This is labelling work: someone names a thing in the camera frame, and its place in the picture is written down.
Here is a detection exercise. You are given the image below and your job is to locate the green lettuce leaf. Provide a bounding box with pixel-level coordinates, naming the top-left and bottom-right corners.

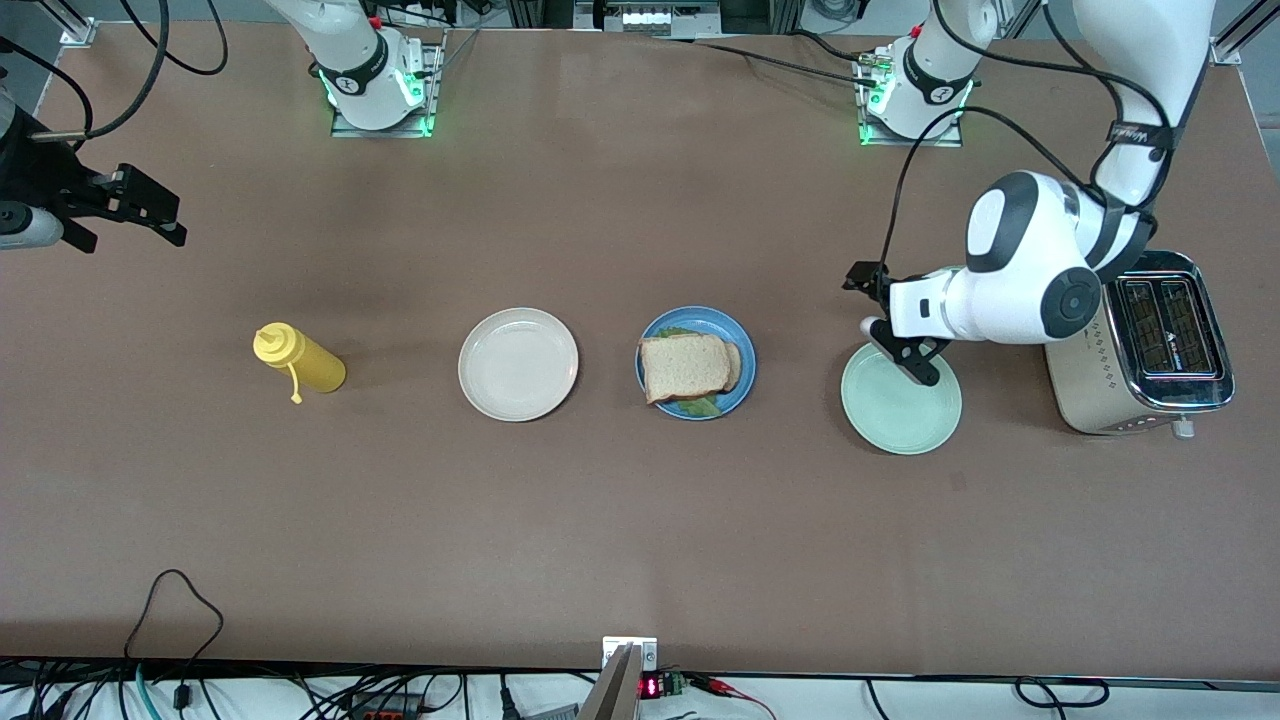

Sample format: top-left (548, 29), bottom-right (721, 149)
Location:
top-left (655, 326), bottom-right (723, 418)

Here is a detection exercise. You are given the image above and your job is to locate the yellow squeeze bottle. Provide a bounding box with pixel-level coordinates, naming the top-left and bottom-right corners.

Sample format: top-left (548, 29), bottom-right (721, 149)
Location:
top-left (252, 322), bottom-right (348, 406)

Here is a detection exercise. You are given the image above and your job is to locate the light green round plate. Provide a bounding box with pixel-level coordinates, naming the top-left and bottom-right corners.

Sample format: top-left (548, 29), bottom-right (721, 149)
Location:
top-left (840, 340), bottom-right (963, 456)

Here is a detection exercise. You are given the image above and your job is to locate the blue round plate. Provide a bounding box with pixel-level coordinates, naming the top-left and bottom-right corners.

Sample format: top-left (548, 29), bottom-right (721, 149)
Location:
top-left (635, 305), bottom-right (758, 421)

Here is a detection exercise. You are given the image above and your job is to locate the beige round plate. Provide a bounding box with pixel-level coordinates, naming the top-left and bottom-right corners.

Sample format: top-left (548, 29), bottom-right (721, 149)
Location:
top-left (458, 307), bottom-right (580, 422)

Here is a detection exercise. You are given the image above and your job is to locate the beige chrome toaster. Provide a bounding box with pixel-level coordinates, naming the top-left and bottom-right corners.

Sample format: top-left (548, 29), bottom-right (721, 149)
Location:
top-left (1040, 248), bottom-right (1236, 441)

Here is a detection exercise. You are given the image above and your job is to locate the white control box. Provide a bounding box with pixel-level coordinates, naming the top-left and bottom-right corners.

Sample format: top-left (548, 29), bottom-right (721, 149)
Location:
top-left (573, 0), bottom-right (723, 38)

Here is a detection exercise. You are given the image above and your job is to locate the orange connector block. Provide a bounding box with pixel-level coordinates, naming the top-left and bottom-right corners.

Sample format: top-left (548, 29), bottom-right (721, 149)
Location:
top-left (345, 695), bottom-right (421, 720)

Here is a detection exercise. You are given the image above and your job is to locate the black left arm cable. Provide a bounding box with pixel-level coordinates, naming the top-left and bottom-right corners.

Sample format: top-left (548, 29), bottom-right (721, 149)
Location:
top-left (876, 0), bottom-right (1171, 269)

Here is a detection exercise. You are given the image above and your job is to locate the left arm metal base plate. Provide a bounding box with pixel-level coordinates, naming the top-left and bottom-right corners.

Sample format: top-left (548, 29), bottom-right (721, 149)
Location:
top-left (855, 60), bottom-right (966, 149)

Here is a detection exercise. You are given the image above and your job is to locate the black base power cable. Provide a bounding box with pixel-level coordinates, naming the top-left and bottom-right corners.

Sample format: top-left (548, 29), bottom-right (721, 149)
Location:
top-left (650, 30), bottom-right (886, 91)

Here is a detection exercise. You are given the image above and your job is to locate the black coiled cable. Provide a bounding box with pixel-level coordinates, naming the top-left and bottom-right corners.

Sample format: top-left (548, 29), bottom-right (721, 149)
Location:
top-left (1013, 676), bottom-right (1112, 708)

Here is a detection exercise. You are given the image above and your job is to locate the red clip wire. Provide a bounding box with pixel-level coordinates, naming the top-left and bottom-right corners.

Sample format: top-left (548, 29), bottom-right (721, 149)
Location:
top-left (690, 674), bottom-right (776, 720)

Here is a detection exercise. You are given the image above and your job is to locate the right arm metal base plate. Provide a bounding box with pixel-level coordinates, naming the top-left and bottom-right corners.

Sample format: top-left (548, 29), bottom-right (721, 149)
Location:
top-left (330, 30), bottom-right (444, 139)

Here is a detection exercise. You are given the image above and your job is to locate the metal camera bracket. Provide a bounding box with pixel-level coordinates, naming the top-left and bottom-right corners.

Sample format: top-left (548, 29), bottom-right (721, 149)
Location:
top-left (600, 636), bottom-right (659, 720)

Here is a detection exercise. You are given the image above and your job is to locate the black looped cable with plug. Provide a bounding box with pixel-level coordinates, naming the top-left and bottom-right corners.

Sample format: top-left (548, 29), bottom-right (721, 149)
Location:
top-left (122, 568), bottom-right (225, 713)

